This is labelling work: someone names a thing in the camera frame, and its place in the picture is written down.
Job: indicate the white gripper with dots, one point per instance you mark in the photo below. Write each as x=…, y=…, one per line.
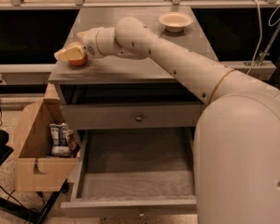
x=90, y=44

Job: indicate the red apple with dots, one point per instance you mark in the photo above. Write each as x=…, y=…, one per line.
x=77, y=54

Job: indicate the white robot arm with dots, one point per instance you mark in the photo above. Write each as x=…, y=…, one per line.
x=236, y=147

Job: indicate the grey drawer cabinet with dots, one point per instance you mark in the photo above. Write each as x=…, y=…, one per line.
x=140, y=61

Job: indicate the closed grey top drawer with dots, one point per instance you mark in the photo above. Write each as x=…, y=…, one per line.
x=131, y=116

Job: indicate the open grey lower drawer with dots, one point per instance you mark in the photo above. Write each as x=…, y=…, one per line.
x=135, y=173

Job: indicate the snack bag in box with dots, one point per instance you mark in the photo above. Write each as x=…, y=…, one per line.
x=64, y=143

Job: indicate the beige bowl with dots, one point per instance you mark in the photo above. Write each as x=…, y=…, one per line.
x=175, y=22

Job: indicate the cardboard box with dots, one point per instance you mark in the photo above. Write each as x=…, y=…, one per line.
x=37, y=169

